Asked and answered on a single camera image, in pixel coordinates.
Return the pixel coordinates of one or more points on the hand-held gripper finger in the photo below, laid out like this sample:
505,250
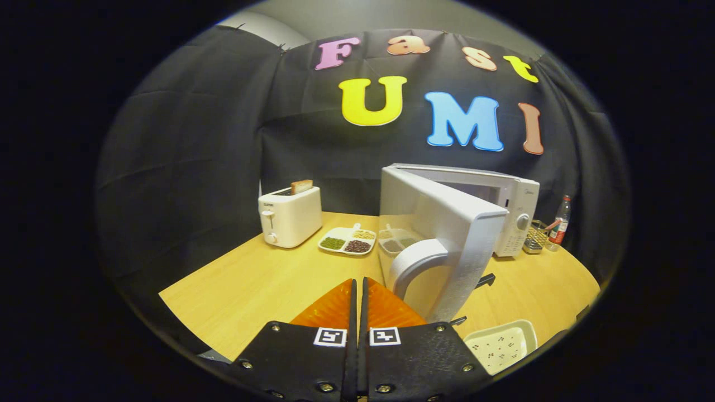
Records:
354,312
363,312

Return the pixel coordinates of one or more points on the white microwave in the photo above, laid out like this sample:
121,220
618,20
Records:
435,212

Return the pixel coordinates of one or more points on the white divided bean dish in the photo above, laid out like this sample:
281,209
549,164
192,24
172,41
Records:
346,241

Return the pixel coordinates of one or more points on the white toaster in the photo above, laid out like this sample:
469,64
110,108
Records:
290,218

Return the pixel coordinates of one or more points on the toasted bread slice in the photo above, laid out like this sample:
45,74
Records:
301,186

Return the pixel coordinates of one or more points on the cream square plate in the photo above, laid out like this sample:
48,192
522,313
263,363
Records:
500,346

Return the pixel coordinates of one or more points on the red striped straw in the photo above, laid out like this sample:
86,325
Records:
553,224

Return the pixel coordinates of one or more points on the clear plastic water bottle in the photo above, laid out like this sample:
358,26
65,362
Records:
559,226

